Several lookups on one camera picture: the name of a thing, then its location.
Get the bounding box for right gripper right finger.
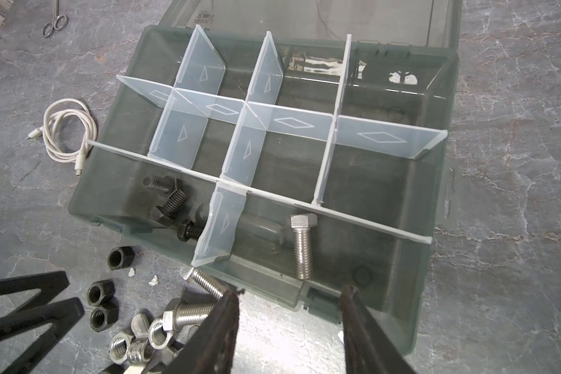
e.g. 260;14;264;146
340;285;414;374

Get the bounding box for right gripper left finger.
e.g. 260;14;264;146
164;291;239;373

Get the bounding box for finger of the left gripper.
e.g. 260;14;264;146
0;298;85;373
0;271;70;311

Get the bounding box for black hex bolt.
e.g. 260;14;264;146
142;175;177;195
151;189;189;227
177;219;204;242

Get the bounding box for black hex nut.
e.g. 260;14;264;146
87;280;115;306
107;246;135;271
90;302;119;332

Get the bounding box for silver hex nut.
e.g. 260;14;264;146
148;318;173;351
109;327;135;365

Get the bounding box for grey plastic organizer box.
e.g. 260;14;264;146
70;1;462;355

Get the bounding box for small silver scissors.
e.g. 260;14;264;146
41;0;69;38

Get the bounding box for white coiled usb cable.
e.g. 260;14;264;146
26;97;99;177

